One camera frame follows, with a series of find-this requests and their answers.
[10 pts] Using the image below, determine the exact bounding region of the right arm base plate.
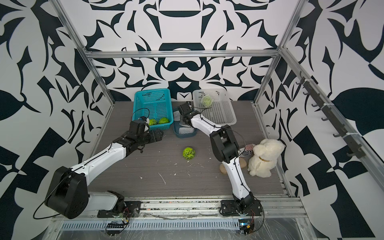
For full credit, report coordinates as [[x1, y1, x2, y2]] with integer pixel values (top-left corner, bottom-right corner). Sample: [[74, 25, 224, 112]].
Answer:
[[219, 199, 264, 217]]

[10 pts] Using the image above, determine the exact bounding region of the white plush toy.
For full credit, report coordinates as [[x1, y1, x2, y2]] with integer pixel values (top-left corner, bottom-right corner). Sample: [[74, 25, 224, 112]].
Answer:
[[248, 139, 286, 178]]

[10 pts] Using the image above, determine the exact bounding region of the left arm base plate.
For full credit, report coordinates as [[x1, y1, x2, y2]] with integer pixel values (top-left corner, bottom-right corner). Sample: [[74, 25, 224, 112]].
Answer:
[[97, 201, 142, 218]]

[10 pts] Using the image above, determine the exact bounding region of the teal perforated plastic basket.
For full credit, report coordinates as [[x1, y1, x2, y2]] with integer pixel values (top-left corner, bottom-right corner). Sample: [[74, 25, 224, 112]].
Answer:
[[132, 89, 174, 130]]

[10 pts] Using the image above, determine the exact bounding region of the green custard apple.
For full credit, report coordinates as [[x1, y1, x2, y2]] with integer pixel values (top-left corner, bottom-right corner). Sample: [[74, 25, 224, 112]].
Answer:
[[149, 119, 158, 126], [158, 118, 170, 125], [183, 147, 196, 160]]

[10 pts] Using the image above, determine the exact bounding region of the green custard apple front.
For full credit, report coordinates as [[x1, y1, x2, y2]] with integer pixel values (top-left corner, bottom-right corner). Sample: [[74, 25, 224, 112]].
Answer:
[[149, 119, 158, 126]]

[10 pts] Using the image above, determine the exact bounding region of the tan sponge block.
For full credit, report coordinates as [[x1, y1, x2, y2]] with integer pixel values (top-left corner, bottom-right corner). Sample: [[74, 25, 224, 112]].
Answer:
[[220, 158, 247, 175]]

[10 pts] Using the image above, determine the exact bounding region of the white perforated plastic basket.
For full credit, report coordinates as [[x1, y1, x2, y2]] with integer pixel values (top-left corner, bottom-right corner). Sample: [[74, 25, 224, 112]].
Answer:
[[193, 89, 237, 126]]

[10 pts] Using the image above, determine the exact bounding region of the black wall hook rail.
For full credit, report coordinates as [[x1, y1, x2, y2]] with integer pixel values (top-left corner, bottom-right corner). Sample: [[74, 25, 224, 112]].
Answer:
[[297, 73, 367, 159]]

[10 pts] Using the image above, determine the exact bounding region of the dark teal small tray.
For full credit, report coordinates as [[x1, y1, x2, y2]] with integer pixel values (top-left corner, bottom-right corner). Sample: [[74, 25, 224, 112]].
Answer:
[[173, 108, 197, 139]]

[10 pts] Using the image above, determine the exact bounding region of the white foam net back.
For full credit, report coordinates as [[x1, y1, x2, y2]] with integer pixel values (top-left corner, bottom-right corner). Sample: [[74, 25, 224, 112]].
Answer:
[[173, 110, 181, 122]]

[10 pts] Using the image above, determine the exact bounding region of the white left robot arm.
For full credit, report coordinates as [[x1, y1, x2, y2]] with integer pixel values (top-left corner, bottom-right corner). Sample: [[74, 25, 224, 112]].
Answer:
[[44, 120, 164, 219]]

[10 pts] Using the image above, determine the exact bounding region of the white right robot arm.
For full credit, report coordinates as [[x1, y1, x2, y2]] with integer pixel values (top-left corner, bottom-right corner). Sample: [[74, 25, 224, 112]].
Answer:
[[178, 103, 255, 214]]

